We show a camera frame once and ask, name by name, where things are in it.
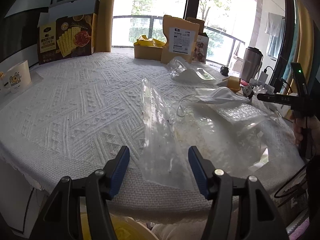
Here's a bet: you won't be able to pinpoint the bubble wrap bag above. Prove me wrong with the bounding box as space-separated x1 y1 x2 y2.
214 103 268 127

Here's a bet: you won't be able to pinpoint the white charger plug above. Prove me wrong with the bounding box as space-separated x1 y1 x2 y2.
259 66 272 83

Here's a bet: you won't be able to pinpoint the yellow curtain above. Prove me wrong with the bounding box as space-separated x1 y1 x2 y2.
297 0 320 87
90 0 118 53

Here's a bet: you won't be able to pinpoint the kraft pouch with white label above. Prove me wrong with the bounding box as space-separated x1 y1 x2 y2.
161 15 200 64

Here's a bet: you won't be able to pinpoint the person's right hand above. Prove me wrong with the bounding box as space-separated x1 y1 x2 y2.
293 116 320 145

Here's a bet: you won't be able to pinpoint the person's beige trousers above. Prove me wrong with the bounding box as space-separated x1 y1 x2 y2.
150 219 209 240

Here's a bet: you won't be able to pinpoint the white textured tablecloth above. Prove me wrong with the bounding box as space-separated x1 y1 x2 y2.
0 51 308 222

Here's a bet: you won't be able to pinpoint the printed snack pouch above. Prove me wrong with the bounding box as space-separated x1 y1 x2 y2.
192 32 209 64

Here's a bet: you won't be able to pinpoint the plain kraft pouch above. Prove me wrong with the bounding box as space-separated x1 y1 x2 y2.
186 17 206 35

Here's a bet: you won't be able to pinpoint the yellow snack packets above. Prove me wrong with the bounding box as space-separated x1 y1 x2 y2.
135 35 166 48

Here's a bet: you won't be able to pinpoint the balcony railing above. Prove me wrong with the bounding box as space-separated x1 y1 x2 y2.
112 15 243 57

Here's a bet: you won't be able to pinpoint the small yellow cardboard box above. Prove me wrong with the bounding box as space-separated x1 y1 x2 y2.
134 44 164 61

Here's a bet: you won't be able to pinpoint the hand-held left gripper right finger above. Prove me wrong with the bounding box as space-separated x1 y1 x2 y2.
188 146 290 240

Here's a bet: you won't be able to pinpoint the clear packet with green bits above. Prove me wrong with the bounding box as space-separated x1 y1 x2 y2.
197 67 217 84

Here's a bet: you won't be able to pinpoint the brown cracker box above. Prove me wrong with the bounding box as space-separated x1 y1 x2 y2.
37 0 101 65

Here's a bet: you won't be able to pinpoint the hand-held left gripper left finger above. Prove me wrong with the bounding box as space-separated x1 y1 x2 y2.
29 145 130 240

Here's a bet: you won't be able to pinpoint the large clear plastic bag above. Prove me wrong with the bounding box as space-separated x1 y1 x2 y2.
141 77 270 189

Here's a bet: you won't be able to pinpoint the hanging clothes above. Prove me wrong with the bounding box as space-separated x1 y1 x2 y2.
264 12 286 61

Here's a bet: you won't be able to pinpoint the crumpled foil wrapper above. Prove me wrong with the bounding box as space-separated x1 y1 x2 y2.
239 84 256 98

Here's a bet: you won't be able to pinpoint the white face mask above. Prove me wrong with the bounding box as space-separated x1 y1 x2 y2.
177 87 251 117

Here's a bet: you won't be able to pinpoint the black cable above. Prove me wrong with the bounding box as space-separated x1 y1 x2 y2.
274 156 316 199

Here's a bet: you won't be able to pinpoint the white plastic wrapper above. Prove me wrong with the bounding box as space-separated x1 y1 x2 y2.
172 69 201 83

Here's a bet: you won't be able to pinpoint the small crumpled clear bag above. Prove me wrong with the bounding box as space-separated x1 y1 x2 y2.
167 56 193 78

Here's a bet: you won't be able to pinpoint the black power adapter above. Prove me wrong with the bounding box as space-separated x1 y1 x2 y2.
274 77 292 93

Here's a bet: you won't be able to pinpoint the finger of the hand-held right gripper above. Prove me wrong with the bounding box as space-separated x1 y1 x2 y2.
257 93 298 104

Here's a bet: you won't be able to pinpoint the white cartoon mug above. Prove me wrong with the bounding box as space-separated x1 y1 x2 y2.
0 60 32 94

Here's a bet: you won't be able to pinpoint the steel tumbler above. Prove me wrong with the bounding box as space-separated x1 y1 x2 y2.
239 47 264 81

